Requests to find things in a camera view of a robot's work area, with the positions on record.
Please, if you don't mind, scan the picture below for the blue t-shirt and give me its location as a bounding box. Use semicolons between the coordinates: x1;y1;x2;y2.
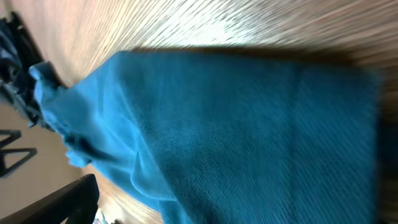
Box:
30;52;379;223

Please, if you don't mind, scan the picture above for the black metal stand frame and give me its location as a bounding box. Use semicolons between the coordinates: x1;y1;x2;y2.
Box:
1;130;37;179

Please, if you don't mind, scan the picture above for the black folded garment on pile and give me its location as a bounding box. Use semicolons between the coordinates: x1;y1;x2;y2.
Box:
1;12;61;129

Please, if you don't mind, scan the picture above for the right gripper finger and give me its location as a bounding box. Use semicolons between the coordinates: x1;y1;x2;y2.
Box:
1;174;100;224

